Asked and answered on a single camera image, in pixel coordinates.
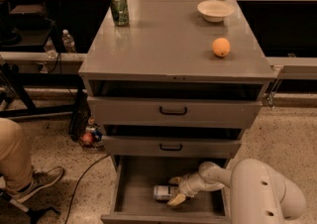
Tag black floor cable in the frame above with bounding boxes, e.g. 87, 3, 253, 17
63, 154, 111, 224

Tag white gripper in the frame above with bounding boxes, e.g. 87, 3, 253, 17
167, 172, 224, 207

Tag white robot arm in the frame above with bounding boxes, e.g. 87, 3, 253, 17
167, 159, 306, 224

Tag grey drawer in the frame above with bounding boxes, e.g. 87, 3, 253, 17
101, 156, 231, 224
102, 136, 241, 159
88, 97, 262, 129

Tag grey bottom drawer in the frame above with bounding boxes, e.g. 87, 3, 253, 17
101, 156, 231, 224

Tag person leg khaki trousers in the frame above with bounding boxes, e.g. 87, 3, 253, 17
0, 118, 33, 194

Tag orange fruit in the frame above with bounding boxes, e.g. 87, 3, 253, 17
212, 38, 231, 57

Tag green soda can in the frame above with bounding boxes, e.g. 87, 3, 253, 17
110, 0, 129, 26

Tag grey drawer cabinet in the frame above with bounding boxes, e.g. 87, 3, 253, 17
78, 0, 276, 224

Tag grey top drawer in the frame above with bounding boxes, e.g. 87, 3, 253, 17
88, 97, 262, 129

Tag red apple on floor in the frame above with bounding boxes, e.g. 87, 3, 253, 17
81, 132, 94, 145

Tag white bowl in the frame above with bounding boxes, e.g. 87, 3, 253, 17
197, 0, 235, 23

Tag grey middle drawer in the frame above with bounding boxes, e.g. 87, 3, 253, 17
102, 136, 241, 159

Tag clear water bottle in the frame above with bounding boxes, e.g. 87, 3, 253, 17
44, 38, 57, 59
61, 30, 76, 54

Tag grey sneaker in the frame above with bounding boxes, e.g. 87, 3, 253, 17
10, 167, 64, 203

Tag black chair base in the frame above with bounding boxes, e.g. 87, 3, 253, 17
0, 188, 60, 224

